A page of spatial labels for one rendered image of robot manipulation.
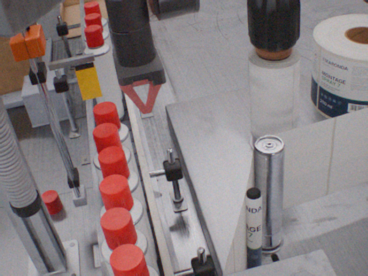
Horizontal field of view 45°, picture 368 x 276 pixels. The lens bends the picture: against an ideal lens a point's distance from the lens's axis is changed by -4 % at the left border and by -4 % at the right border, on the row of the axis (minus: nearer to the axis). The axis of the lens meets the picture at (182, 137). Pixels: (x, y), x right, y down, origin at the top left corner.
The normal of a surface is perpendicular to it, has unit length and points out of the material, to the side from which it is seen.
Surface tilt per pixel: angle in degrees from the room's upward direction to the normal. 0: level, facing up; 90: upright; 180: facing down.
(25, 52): 90
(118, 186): 2
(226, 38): 0
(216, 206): 0
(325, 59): 90
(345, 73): 90
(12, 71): 90
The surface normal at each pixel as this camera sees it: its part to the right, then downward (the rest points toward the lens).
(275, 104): -0.13, 0.58
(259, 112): -0.71, 0.53
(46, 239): 0.21, 0.58
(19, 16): 0.92, 0.15
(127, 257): -0.15, -0.80
